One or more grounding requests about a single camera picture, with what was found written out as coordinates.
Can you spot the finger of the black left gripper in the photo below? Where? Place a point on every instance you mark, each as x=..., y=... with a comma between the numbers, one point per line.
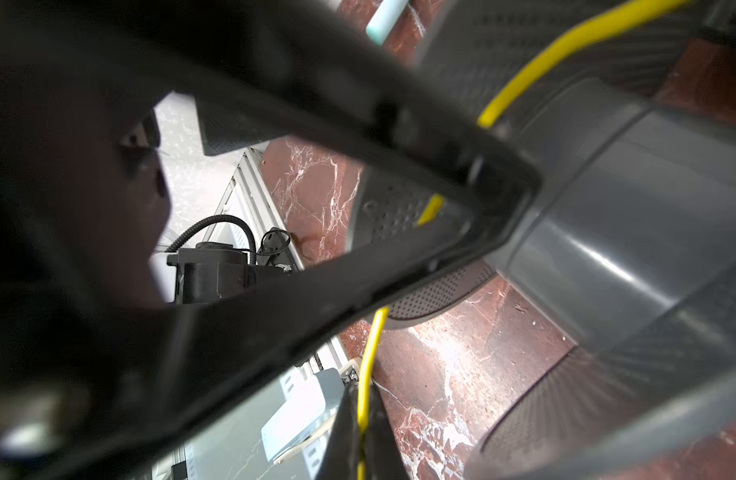
x=385, y=184

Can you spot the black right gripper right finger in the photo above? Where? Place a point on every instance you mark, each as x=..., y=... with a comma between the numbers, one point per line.
x=383, y=457

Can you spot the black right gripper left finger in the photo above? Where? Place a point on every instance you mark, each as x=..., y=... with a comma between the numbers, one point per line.
x=343, y=451

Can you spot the grey perforated spool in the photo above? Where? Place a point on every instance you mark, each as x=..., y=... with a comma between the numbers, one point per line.
x=629, y=248

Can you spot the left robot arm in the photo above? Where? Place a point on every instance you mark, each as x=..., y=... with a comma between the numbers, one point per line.
x=218, y=270

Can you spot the light blue toy shovel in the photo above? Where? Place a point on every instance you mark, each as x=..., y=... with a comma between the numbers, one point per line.
x=384, y=19

